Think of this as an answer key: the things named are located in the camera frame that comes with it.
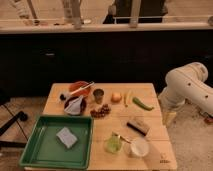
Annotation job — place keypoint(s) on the wooden black felt eraser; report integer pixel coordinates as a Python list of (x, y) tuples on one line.
[(139, 126)]

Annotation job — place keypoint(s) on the green plastic tray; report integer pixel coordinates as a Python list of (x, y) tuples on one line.
[(44, 149)]

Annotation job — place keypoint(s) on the bunch of red grapes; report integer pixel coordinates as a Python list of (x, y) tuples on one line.
[(101, 112)]

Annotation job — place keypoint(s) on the grey blue sponge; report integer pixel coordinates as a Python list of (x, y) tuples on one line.
[(67, 137)]

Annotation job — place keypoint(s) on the small metal cup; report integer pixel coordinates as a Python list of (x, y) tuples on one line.
[(98, 95)]

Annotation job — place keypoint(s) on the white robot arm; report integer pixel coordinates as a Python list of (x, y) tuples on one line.
[(186, 83)]

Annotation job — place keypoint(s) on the person in dark clothes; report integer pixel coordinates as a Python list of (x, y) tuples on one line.
[(136, 11)]

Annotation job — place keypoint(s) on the yellow banana toy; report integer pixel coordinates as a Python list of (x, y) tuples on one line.
[(126, 99)]

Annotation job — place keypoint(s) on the yellow onion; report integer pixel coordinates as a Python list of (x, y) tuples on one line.
[(116, 97)]

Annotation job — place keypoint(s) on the metal spoon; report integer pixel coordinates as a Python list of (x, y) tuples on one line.
[(121, 137)]

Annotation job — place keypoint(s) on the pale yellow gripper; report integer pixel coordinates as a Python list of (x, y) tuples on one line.
[(167, 117)]

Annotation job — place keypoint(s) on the dark red plate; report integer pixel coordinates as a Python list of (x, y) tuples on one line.
[(83, 104)]

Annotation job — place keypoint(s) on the black tripod stand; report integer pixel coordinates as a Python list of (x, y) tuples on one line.
[(20, 116)]

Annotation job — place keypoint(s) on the grey folded cloth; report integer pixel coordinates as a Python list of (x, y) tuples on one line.
[(74, 106)]

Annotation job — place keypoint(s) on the translucent green cup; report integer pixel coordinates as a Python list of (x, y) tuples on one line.
[(113, 144)]

